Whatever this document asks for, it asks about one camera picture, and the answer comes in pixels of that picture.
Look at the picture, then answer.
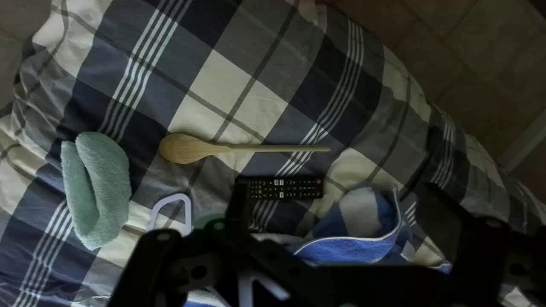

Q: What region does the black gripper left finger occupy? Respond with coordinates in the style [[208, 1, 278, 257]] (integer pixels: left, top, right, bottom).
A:
[[107, 175, 269, 307]]

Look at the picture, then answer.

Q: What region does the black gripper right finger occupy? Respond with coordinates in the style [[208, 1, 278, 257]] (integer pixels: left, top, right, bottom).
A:
[[397, 182, 508, 307]]

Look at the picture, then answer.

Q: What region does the black remote control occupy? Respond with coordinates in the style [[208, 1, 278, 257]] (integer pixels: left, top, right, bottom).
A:
[[235, 173, 326, 201]]

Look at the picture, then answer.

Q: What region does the light green towel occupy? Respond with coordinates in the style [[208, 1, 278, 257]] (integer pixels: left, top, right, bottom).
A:
[[59, 129, 133, 252]]

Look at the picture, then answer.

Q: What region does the blue white striped garment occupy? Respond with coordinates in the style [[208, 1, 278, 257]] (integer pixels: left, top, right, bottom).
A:
[[286, 184, 453, 269]]

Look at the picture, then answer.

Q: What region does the wooden spoon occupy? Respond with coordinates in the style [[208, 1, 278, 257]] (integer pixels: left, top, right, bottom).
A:
[[157, 131, 332, 167]]

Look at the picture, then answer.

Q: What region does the plaid checkered bedspread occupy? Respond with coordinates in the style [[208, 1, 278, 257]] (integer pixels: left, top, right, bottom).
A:
[[0, 0, 546, 307]]

